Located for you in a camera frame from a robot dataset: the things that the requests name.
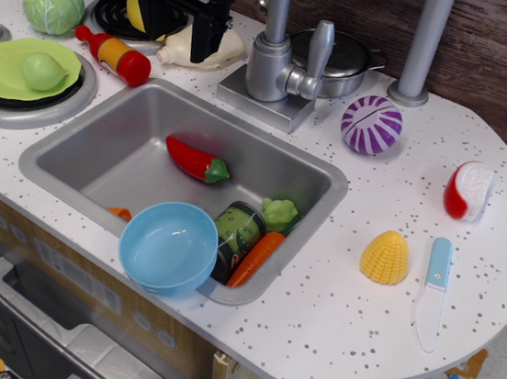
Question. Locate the yellow toy corn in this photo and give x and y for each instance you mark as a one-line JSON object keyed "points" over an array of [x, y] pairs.
{"points": [[386, 258]]}

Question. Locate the light blue plastic bowl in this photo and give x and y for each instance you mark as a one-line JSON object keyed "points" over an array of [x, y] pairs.
{"points": [[169, 249]]}

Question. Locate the cream toy milk jug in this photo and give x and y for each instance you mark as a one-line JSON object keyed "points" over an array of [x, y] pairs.
{"points": [[177, 50]]}

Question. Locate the yellow toy banana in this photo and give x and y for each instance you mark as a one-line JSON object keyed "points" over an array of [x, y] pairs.
{"points": [[134, 15]]}

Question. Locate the red toy ketchup bottle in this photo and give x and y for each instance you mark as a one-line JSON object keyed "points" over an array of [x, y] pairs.
{"points": [[132, 67]]}

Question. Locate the silver toy faucet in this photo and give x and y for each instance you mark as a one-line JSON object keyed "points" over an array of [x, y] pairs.
{"points": [[271, 87]]}

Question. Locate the green toy cabbage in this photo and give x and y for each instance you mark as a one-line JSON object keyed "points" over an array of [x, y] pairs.
{"points": [[54, 17]]}

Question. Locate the silver toy sink basin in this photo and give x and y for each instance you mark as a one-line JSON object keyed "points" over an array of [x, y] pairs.
{"points": [[114, 155]]}

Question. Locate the front left stove burner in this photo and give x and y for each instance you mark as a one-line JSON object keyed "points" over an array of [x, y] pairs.
{"points": [[81, 98]]}

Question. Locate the red toy chili pepper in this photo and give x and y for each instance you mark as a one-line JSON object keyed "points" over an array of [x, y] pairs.
{"points": [[203, 166]]}

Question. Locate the pale green toy fruit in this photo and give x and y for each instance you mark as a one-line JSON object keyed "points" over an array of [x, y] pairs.
{"points": [[42, 72]]}

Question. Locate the silver toy cooking pot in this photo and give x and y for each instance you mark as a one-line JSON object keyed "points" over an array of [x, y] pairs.
{"points": [[326, 64]]}

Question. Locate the light green plastic plate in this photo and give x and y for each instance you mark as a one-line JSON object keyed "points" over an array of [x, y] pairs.
{"points": [[12, 53]]}

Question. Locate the small orange toy piece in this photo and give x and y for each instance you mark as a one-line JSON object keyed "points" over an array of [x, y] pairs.
{"points": [[121, 212]]}

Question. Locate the purple white toy onion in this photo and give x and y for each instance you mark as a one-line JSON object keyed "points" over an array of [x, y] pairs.
{"points": [[371, 125]]}

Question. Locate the green toy food can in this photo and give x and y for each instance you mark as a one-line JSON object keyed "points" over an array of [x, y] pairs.
{"points": [[240, 226]]}

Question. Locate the light green toy broccoli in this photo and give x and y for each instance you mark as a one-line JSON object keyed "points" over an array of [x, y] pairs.
{"points": [[278, 213]]}

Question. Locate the grey vertical support pole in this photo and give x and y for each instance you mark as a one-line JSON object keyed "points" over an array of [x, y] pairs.
{"points": [[410, 89]]}

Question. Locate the orange toy carrot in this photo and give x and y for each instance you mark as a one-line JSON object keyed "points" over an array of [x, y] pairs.
{"points": [[254, 260]]}

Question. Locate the red white toy cheese wedge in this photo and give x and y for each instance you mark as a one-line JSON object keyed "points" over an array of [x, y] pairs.
{"points": [[467, 190]]}

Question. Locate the toy knife blue handle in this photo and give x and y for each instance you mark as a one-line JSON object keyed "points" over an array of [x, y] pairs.
{"points": [[430, 305]]}

